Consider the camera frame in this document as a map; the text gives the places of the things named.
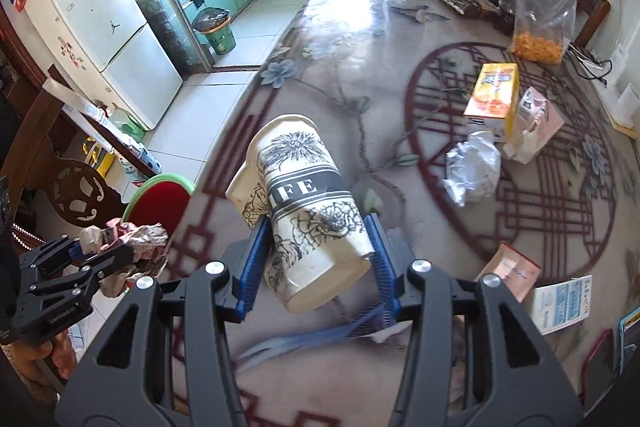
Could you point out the white blue leaflet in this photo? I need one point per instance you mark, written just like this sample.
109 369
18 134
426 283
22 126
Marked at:
562 306

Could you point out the blue framed booklet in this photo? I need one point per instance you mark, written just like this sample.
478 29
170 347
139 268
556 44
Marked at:
631 339

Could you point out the floral white paper cup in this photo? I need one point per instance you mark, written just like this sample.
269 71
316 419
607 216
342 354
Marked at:
300 187

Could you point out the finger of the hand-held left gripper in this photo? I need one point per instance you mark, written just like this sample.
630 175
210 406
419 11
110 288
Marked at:
50 257
100 268

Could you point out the red basin with green rim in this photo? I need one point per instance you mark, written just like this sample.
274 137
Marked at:
160 202

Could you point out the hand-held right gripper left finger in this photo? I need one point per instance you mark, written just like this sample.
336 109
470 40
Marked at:
250 272

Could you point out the dark wooden chair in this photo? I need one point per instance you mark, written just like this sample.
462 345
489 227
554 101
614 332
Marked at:
592 14

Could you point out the pale pink paper packet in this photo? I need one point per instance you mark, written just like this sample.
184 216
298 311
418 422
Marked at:
540 122

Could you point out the white refrigerator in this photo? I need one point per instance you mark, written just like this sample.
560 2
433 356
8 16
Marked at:
95 17

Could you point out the green trash bin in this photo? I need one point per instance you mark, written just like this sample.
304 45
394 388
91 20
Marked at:
217 34

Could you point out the dark red phone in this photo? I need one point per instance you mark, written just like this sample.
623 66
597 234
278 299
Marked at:
597 364

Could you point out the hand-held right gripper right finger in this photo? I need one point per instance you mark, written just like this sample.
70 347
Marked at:
385 272

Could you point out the carved wooden chair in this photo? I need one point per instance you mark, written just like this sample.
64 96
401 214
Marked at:
65 192

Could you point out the crumpled white plastic bag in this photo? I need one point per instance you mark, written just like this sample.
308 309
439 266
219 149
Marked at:
472 169

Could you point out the tan pink sachet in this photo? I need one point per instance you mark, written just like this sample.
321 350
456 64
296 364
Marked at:
507 272

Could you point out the yellow drink carton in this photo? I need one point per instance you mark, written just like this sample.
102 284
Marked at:
492 94

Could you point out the clear bag of orange snacks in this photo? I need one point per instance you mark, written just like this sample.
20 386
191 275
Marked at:
542 7

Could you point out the yellow plastic bag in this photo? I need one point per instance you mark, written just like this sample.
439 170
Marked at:
100 159

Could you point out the printed paper ball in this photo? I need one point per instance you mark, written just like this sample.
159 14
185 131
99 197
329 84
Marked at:
142 242

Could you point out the person's left hand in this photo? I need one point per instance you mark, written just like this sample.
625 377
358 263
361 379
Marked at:
47 359

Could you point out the green detergent jug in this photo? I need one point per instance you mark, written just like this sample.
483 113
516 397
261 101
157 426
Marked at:
125 124

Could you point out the black snack package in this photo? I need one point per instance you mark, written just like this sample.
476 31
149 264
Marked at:
465 2

